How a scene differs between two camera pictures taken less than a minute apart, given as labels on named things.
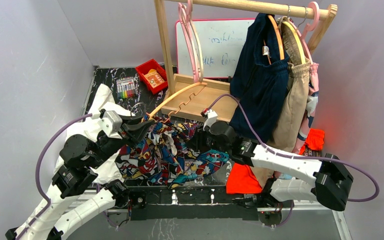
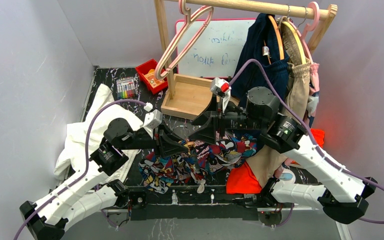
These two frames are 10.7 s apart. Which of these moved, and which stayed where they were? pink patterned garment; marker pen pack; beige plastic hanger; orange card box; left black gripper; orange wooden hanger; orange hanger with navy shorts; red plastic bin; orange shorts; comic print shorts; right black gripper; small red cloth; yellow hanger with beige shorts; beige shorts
Moved: beige plastic hanger; left black gripper; right black gripper; comic print shorts; orange wooden hanger
Stayed: small red cloth; orange hanger with navy shorts; pink patterned garment; red plastic bin; beige shorts; marker pen pack; yellow hanger with beige shorts; orange card box; orange shorts
